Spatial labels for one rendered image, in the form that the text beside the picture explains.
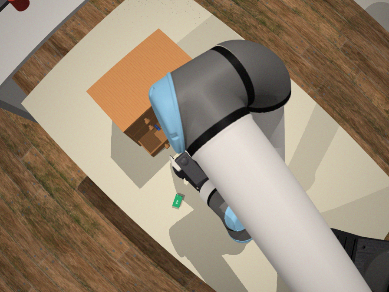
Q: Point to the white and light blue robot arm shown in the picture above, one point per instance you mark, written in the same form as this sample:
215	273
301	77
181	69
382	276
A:
199	108

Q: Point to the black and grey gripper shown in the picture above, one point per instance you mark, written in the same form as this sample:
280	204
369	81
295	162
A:
181	174

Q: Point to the brown wooden drawer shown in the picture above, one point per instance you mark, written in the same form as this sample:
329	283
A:
154	141
146	128
141	121

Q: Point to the brown wooden chest of drawers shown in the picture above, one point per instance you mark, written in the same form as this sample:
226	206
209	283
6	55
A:
122	92

